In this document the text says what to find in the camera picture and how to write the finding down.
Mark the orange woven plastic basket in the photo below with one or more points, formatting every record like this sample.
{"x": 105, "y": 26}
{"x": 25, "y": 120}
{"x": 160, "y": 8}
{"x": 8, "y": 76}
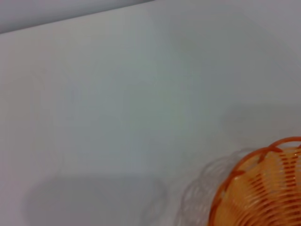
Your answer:
{"x": 265, "y": 193}

